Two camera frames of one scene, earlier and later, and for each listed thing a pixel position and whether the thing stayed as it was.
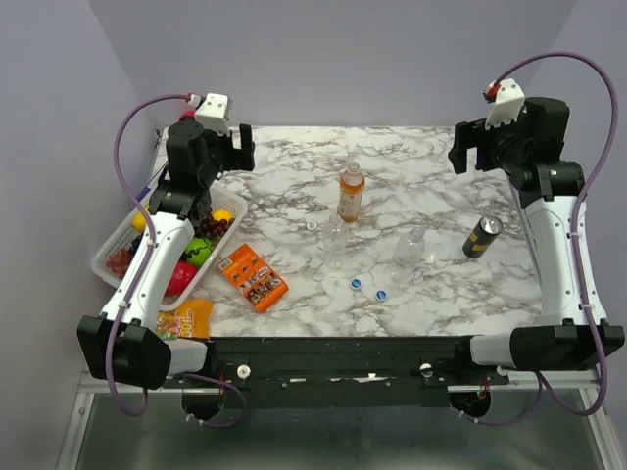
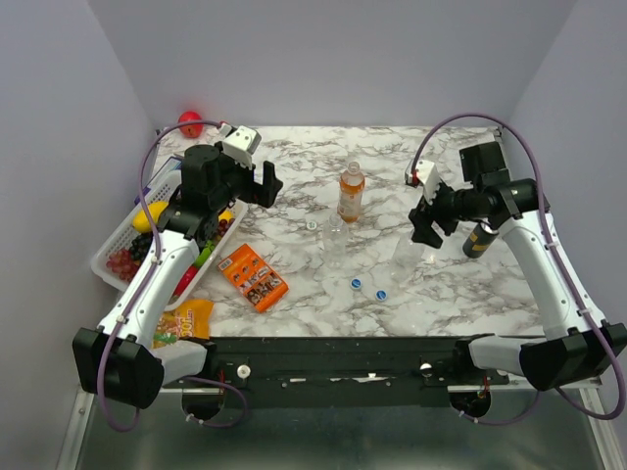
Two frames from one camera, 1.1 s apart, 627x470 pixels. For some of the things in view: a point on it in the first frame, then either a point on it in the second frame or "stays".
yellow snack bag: (192, 318) stays
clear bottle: (336, 249) stays
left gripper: (238, 159) to (265, 193)
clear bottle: (409, 251) stays
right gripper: (470, 134) to (422, 232)
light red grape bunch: (119, 261) stays
